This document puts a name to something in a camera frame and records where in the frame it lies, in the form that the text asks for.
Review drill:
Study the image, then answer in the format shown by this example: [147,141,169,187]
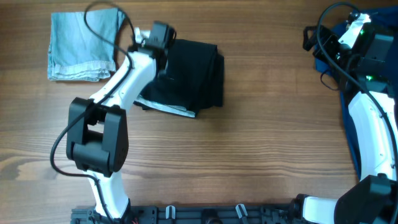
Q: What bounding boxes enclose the black shorts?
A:
[134,39,224,118]

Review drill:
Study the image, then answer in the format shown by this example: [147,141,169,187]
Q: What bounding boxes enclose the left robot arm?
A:
[66,21,177,223]

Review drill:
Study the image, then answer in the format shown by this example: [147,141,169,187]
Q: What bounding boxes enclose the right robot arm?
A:
[294,16,397,223]

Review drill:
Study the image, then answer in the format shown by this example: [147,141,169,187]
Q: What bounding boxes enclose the blue t-shirt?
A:
[315,3,397,180]

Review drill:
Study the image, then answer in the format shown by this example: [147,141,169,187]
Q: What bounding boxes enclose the folded light blue jeans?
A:
[47,7,125,82]

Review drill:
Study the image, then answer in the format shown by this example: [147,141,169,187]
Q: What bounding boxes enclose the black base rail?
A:
[70,202,312,224]

